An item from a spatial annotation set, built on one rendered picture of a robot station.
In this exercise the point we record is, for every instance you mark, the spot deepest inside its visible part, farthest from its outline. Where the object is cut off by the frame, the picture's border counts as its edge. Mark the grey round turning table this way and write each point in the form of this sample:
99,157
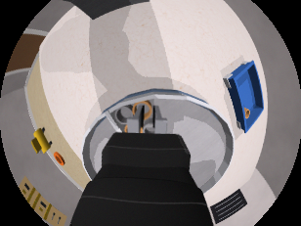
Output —
201,126

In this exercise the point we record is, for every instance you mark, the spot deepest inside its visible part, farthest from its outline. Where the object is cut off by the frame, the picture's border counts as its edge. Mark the blue rectangular tray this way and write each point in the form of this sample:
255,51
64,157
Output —
245,90

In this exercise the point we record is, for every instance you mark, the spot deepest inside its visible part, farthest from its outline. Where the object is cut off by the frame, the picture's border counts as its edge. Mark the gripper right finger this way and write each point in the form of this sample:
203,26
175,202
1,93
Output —
159,123

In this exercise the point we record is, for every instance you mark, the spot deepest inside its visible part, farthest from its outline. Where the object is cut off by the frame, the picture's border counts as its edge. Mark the dark grey metal bushing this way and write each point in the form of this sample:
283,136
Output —
147,123
119,117

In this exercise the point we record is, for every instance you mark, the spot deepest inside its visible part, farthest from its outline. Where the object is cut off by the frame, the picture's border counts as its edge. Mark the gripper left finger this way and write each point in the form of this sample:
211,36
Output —
135,123

